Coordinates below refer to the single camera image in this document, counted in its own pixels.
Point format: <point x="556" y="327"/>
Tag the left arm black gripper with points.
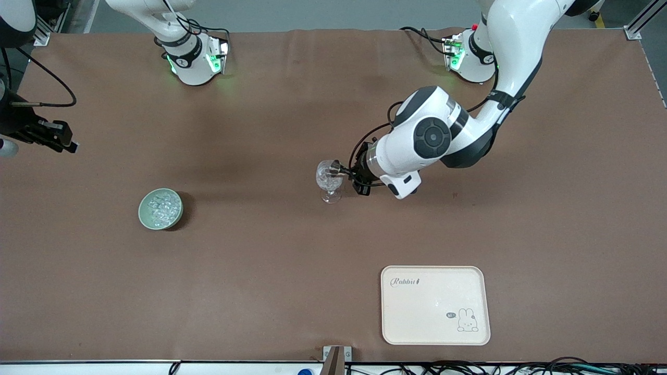
<point x="361" y="172"/>

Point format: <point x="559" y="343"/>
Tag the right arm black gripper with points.
<point x="20" y="125"/>

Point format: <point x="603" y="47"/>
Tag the steel double-ended jigger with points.
<point x="335" y="167"/>

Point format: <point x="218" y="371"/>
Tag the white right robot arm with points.
<point x="190" y="70"/>

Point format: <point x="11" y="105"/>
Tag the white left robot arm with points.
<point x="432" y="136"/>

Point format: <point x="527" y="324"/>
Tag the clear cut-crystal wine glass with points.
<point x="325" y="183"/>

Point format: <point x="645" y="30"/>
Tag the green ceramic bowl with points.
<point x="144" y="211"/>

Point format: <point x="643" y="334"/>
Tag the brown table cover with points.
<point x="260" y="286"/>

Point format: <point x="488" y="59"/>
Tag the cream tray with rabbit print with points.
<point x="432" y="307"/>

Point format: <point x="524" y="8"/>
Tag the blue cap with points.
<point x="305" y="372"/>

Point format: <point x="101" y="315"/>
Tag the black caster wheel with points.
<point x="593" y="17"/>

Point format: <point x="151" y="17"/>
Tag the aluminium frame profile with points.
<point x="52" y="21"/>
<point x="638" y="23"/>

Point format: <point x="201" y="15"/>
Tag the grey metal bracket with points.
<point x="327" y="351"/>

